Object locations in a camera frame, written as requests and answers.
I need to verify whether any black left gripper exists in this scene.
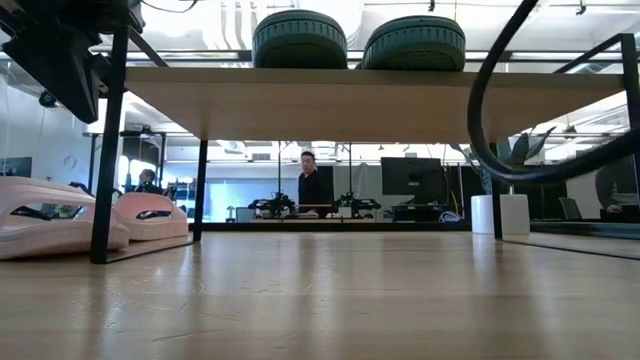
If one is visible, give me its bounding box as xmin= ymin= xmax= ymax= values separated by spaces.
xmin=1 ymin=29 xmax=112 ymax=125

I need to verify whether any pink foam slide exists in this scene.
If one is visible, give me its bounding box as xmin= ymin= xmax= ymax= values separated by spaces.
xmin=113 ymin=192 xmax=190 ymax=242
xmin=0 ymin=175 xmax=130 ymax=260

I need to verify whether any green foam slide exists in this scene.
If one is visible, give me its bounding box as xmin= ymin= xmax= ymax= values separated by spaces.
xmin=252 ymin=8 xmax=349 ymax=70
xmin=360 ymin=14 xmax=467 ymax=72

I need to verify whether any wooden shelf with black frame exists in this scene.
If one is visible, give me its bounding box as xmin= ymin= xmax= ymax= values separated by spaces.
xmin=89 ymin=24 xmax=640 ymax=265

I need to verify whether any person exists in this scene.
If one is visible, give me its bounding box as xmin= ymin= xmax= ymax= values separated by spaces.
xmin=133 ymin=168 xmax=164 ymax=196
xmin=298 ymin=150 xmax=334 ymax=219
xmin=594 ymin=162 xmax=640 ymax=211

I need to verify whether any black computer monitor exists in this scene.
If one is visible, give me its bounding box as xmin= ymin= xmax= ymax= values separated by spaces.
xmin=380 ymin=157 xmax=444 ymax=197

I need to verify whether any green leafy plant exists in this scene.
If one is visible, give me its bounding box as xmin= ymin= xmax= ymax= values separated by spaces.
xmin=449 ymin=125 xmax=557 ymax=196

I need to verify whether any white plant pot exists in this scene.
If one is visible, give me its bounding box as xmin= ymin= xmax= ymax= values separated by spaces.
xmin=470 ymin=193 xmax=531 ymax=236

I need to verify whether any grey office chair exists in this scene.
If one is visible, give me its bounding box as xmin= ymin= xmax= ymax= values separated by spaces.
xmin=558 ymin=196 xmax=583 ymax=221

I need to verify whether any black background frame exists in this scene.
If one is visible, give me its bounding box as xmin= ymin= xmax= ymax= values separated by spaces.
xmin=87 ymin=130 xmax=169 ymax=196

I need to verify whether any dark wall picture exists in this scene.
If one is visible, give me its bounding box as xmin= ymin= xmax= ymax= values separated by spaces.
xmin=0 ymin=156 xmax=33 ymax=178

